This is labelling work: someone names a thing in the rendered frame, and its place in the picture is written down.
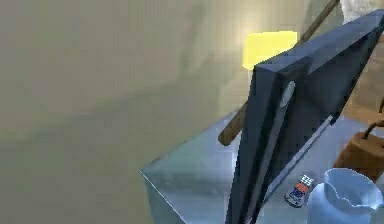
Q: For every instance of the brown wooden baseball bat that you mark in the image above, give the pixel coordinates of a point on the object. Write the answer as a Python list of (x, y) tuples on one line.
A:
[(233, 126)]

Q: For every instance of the pale blue glass table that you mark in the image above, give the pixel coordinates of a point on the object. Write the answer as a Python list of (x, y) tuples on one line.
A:
[(193, 173)]

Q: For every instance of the yellow lamp shade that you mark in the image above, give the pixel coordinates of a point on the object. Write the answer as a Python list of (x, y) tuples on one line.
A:
[(266, 46)]

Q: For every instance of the brown plant pot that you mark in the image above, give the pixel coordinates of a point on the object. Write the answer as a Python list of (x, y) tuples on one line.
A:
[(361, 155)]

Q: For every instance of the pale blue glass vase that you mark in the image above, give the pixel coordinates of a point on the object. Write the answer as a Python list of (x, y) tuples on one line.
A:
[(343, 203)]

